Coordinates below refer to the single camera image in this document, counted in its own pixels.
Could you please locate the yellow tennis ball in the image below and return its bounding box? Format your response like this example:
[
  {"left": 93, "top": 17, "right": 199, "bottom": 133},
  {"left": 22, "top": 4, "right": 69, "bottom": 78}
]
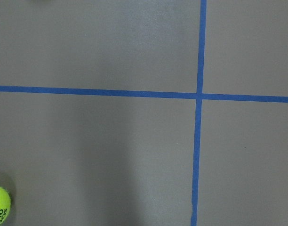
[{"left": 0, "top": 187, "right": 11, "bottom": 225}]

